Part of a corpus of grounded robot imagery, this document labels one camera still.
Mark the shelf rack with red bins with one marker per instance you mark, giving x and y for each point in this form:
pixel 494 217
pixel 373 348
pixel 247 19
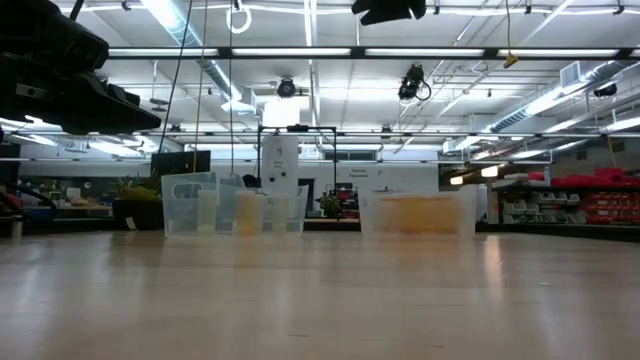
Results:
pixel 600 206

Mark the small potted succulent plant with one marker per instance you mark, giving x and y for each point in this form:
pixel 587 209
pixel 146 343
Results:
pixel 137 215

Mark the large orange pill bottle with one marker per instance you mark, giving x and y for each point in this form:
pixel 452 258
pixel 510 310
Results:
pixel 432 215
pixel 411 215

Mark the black monitor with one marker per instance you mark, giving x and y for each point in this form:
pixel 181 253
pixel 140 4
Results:
pixel 180 162

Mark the small pale yellow pill bottle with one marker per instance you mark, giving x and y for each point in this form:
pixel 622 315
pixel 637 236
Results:
pixel 207 215

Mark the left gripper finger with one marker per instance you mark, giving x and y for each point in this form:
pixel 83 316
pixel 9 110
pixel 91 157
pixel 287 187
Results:
pixel 130 120
pixel 125 95

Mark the silver ventilation duct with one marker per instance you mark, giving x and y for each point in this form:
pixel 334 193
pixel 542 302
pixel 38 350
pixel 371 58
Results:
pixel 220 75
pixel 590 80

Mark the clear plastic lid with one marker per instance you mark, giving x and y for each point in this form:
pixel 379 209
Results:
pixel 367 220

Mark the leafy green background plant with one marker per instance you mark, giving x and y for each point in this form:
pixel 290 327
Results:
pixel 330 205

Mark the clear plastic bin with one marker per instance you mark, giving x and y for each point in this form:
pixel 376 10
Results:
pixel 185 220

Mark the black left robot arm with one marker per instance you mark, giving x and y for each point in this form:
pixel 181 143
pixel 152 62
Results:
pixel 15 110

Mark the black overhead camera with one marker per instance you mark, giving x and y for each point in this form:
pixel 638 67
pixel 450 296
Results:
pixel 387 11

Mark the small orange pill bottle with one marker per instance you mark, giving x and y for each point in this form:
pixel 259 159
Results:
pixel 248 215

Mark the round black ceiling fixture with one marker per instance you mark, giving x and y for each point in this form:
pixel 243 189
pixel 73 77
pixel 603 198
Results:
pixel 286 88

